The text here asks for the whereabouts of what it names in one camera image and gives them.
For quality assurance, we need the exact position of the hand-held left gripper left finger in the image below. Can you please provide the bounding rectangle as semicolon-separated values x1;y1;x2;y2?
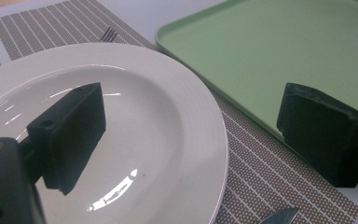
26;81;107;196

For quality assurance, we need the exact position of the fork with wooden handle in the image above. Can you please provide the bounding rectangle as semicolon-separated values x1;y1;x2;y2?
100;27;119;44

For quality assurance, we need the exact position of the white ceramic plate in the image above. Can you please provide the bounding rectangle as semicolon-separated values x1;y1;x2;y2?
0;42;229;224

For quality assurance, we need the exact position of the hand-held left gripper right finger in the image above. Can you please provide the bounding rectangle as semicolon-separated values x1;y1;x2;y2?
275;81;358;189

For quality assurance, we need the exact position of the striped woven placemat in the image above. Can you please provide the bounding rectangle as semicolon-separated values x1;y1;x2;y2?
0;0;358;224

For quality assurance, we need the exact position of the knife with wooden handle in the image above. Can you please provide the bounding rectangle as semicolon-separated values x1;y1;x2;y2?
259;207;301;224

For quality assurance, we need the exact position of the green plastic tray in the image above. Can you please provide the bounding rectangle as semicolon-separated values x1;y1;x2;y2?
155;0;358;185

